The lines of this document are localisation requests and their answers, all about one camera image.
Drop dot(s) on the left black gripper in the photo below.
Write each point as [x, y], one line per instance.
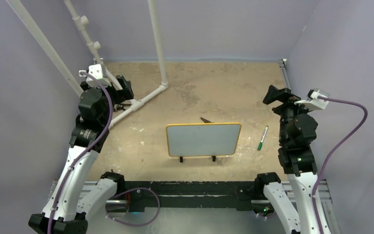
[124, 93]

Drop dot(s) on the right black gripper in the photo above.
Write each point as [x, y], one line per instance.
[274, 94]

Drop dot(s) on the green whiteboard marker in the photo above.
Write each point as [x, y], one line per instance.
[262, 138]

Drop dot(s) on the yellow framed whiteboard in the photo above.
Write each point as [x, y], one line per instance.
[202, 139]

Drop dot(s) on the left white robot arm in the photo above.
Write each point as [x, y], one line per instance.
[65, 213]

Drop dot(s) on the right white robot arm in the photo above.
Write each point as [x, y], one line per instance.
[270, 184]

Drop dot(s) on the black handled pliers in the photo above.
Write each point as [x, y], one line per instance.
[121, 107]

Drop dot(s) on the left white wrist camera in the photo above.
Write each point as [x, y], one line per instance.
[98, 71]

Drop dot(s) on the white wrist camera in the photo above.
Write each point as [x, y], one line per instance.
[98, 71]
[314, 100]

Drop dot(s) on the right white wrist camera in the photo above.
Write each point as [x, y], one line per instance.
[314, 100]

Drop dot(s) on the yellow handled pliers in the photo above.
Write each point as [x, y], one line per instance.
[205, 120]

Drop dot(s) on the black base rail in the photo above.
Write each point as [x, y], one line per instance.
[238, 195]

